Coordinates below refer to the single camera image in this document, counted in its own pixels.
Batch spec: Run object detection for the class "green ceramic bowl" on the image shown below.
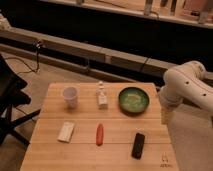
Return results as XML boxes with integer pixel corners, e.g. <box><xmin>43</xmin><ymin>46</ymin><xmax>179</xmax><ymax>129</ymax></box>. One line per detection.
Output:
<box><xmin>118</xmin><ymin>87</ymin><xmax>149</xmax><ymax>115</ymax></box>

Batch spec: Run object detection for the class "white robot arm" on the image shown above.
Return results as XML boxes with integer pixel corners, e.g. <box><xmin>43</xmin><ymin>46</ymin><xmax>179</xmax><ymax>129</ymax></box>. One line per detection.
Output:
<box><xmin>158</xmin><ymin>61</ymin><xmax>213</xmax><ymax>124</ymax></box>

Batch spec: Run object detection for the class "black remote control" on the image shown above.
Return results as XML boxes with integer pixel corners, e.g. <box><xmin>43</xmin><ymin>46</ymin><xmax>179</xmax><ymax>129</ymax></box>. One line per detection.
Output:
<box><xmin>132</xmin><ymin>133</ymin><xmax>145</xmax><ymax>159</ymax></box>

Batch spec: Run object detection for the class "white small bottle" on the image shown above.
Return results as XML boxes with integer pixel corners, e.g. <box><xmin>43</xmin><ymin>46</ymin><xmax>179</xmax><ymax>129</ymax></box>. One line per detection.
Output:
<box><xmin>97</xmin><ymin>81</ymin><xmax>108</xmax><ymax>109</ymax></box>

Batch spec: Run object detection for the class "red marker pen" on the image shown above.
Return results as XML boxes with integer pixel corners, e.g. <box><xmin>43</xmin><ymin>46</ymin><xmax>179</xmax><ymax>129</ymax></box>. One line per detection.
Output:
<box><xmin>96</xmin><ymin>124</ymin><xmax>104</xmax><ymax>146</ymax></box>

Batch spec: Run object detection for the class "white plastic cup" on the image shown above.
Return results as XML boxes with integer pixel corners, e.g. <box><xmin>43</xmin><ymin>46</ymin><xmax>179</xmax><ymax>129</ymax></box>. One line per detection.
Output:
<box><xmin>62</xmin><ymin>87</ymin><xmax>78</xmax><ymax>109</ymax></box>

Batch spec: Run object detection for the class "white rectangular block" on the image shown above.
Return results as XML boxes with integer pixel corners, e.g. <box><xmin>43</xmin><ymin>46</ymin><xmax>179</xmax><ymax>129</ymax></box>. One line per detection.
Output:
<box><xmin>57</xmin><ymin>121</ymin><xmax>75</xmax><ymax>143</ymax></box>

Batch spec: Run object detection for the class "black office chair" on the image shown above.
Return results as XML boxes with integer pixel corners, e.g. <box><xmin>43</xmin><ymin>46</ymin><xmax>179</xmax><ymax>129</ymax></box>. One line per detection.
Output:
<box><xmin>0</xmin><ymin>54</ymin><xmax>40</xmax><ymax>146</ymax></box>

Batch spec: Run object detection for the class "black floor cable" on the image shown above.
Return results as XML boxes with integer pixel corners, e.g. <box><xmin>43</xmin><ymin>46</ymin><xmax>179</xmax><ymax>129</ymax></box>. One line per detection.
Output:
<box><xmin>3</xmin><ymin>39</ymin><xmax>44</xmax><ymax>76</ymax></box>

